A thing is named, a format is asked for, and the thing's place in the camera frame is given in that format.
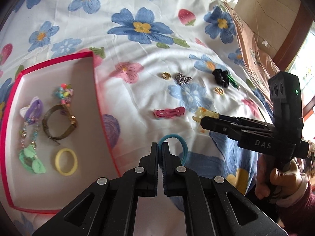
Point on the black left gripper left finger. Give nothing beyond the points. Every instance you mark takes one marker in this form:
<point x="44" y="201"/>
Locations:
<point x="107" y="207"/>

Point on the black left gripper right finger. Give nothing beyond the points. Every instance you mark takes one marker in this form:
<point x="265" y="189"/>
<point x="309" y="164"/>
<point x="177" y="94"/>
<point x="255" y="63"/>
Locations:
<point x="236" y="127"/>

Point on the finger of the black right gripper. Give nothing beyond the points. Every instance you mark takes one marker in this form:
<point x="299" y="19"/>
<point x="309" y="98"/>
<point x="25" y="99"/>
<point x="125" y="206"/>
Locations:
<point x="212" y="206"/>

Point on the gold wristwatch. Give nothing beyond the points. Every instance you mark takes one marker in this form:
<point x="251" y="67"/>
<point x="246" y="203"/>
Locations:
<point x="59" y="122"/>

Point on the person's right hand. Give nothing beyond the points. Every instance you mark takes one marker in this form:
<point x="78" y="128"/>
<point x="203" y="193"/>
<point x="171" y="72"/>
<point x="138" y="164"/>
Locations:
<point x="290" y="182"/>

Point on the small gold earring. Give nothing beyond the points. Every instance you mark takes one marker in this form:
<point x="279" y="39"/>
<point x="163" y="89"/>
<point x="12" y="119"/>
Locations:
<point x="219" y="91"/>

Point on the pink hair clip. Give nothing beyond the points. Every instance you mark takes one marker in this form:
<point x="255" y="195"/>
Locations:
<point x="169" y="113"/>

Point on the floral bedsheet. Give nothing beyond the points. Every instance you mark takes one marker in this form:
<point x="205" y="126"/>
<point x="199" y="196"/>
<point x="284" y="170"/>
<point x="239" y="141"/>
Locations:
<point x="114" y="62"/>

